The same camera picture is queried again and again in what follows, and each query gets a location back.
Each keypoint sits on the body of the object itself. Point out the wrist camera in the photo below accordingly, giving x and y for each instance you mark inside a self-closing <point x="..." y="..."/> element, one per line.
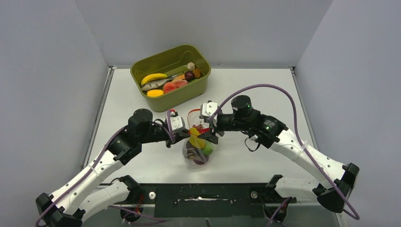
<point x="207" y="110"/>
<point x="175" y="122"/>

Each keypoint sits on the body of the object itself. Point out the green plastic bin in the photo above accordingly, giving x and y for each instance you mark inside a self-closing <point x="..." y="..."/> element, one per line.
<point x="172" y="63"/>

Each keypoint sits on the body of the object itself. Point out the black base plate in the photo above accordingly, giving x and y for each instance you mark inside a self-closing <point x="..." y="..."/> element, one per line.
<point x="206" y="200"/>

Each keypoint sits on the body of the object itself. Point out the orange carrot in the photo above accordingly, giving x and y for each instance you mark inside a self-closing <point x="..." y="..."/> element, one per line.
<point x="181" y="77"/>

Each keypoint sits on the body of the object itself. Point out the dark plum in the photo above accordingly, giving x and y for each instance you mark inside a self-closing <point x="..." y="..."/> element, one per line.
<point x="189" y="76"/>

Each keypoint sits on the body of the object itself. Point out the yellow banana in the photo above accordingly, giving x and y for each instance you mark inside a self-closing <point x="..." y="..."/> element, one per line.
<point x="152" y="77"/>

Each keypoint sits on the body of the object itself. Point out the green yellow mango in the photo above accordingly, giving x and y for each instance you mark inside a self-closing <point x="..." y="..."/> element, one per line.
<point x="194" y="140"/>

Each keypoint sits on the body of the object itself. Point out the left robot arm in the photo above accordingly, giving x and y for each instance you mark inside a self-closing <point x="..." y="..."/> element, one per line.
<point x="77" y="200"/>

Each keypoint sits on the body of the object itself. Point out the grey toy fish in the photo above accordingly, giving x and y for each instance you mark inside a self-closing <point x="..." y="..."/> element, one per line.
<point x="155" y="84"/>

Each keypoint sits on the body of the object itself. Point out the green cabbage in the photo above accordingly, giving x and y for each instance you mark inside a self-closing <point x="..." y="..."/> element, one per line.
<point x="208" y="149"/>

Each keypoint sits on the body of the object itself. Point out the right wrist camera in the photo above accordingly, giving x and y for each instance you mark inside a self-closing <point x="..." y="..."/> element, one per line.
<point x="207" y="110"/>

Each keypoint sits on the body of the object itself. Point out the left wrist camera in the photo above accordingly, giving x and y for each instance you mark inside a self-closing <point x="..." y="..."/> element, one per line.
<point x="175" y="122"/>

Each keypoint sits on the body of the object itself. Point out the purple red onion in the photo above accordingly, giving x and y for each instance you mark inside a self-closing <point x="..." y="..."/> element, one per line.
<point x="200" y="160"/>

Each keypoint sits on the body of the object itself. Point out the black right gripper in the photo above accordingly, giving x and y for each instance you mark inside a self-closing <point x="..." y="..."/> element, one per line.
<point x="211" y="135"/>

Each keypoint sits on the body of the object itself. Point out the red grape bunch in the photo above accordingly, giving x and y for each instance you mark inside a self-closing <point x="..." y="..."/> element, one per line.
<point x="200" y="128"/>

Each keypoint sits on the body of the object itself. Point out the white garlic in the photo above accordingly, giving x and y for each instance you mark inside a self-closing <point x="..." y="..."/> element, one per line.
<point x="190" y="66"/>

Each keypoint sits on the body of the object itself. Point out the clear zip top bag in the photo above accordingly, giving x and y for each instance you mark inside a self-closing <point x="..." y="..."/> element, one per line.
<point x="193" y="118"/>

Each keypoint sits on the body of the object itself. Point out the pink peach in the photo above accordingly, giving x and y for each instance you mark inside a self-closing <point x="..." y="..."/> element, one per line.
<point x="180" y="83"/>

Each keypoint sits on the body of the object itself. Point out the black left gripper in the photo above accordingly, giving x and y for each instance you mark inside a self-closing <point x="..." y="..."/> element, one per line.
<point x="178" y="135"/>

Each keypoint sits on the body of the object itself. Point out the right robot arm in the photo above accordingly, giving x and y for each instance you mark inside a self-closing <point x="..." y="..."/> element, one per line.
<point x="332" y="182"/>

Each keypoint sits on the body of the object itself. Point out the orange peach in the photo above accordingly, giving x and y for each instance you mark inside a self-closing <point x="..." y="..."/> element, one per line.
<point x="169" y="86"/>

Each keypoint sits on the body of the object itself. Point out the small orange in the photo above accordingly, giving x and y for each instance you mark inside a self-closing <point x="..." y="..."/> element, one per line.
<point x="197" y="73"/>

